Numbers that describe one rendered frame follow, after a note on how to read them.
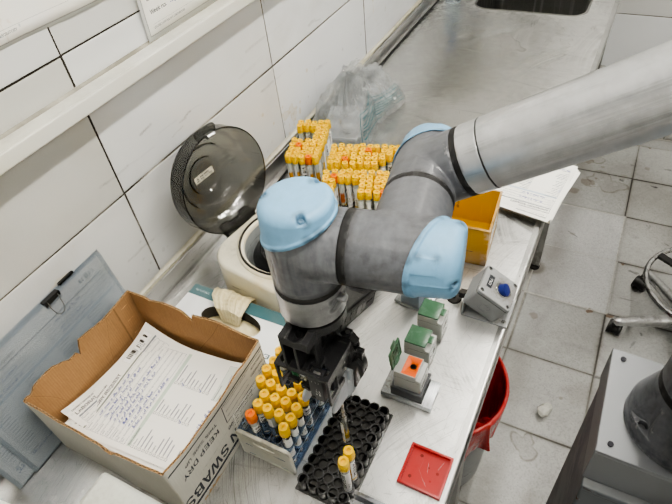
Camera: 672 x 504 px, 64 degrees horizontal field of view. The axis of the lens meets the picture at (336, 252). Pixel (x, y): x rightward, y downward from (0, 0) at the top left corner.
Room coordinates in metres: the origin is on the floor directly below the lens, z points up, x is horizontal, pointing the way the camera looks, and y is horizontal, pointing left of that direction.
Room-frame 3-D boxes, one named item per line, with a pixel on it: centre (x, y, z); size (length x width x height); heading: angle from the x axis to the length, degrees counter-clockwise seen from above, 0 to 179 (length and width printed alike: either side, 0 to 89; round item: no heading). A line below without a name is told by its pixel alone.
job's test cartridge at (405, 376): (0.50, -0.10, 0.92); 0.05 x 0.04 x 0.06; 59
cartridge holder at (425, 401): (0.50, -0.10, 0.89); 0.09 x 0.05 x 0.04; 59
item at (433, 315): (0.61, -0.16, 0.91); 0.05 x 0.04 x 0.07; 58
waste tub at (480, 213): (0.85, -0.28, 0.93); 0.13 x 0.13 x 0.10; 63
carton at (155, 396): (0.50, 0.32, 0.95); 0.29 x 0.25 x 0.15; 58
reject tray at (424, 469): (0.35, -0.09, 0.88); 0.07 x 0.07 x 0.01; 58
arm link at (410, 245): (0.37, -0.07, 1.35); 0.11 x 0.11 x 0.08; 69
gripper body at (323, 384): (0.39, 0.04, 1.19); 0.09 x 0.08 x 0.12; 148
